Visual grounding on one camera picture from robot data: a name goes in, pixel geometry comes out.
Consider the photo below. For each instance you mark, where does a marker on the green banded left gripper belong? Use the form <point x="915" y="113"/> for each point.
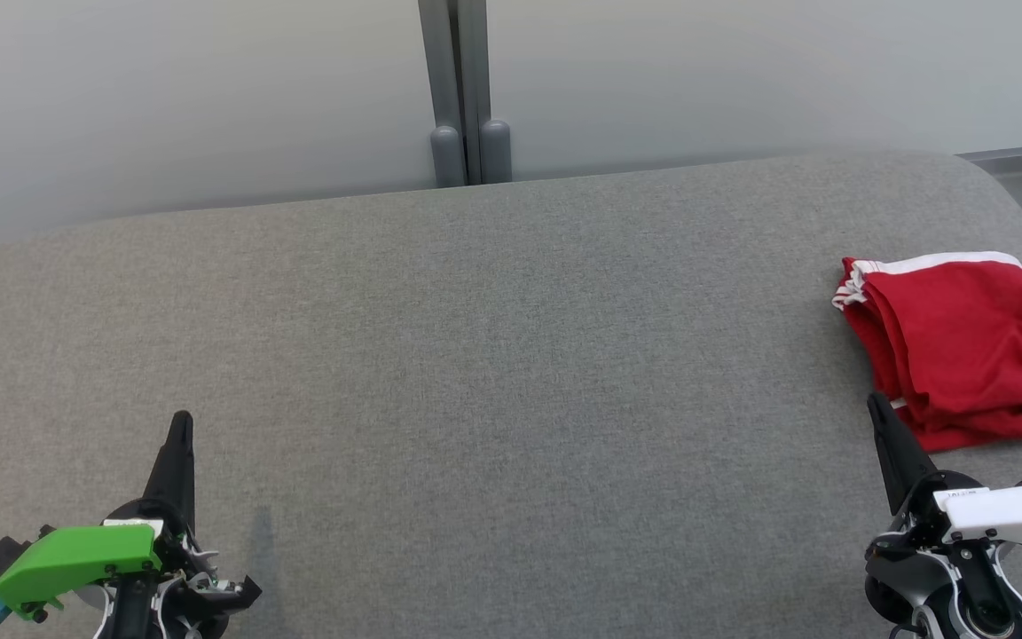
<point x="76" y="559"/>

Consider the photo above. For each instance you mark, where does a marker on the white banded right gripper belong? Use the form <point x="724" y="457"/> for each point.
<point x="999" y="519"/>

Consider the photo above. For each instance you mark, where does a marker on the red shorts white stripes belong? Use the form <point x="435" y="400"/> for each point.
<point x="972" y="328"/>

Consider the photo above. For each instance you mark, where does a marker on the grey fabric sofa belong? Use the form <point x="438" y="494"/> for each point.
<point x="520" y="373"/>

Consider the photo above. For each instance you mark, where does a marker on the grey round-topped cylinder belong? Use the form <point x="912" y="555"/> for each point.
<point x="447" y="158"/>
<point x="495" y="153"/>

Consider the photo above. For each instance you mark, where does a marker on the grey metal floor rail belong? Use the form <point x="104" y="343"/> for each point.
<point x="1008" y="153"/>

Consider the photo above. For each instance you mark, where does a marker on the grey vertical frame post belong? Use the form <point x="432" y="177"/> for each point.
<point x="459" y="71"/>

